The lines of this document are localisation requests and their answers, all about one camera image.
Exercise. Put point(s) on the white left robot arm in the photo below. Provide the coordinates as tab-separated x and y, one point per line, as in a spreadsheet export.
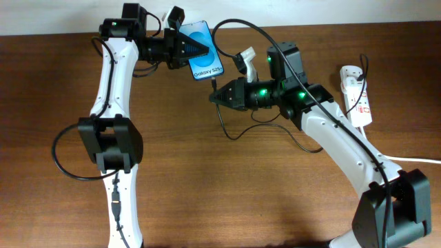
111	140

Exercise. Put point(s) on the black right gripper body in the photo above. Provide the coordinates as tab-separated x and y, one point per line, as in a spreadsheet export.
263	93

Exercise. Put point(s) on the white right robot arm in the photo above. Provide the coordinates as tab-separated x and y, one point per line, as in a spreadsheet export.
394	208

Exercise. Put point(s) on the white charger plug adapter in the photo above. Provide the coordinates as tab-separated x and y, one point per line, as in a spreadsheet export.
350	84

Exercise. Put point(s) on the blue Galaxy smartphone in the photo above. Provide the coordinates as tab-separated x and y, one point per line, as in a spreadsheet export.
206	63

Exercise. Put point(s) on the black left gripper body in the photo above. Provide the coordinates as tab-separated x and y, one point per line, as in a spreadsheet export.
162	49

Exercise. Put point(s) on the white power strip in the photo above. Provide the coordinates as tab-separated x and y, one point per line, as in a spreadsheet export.
356	103

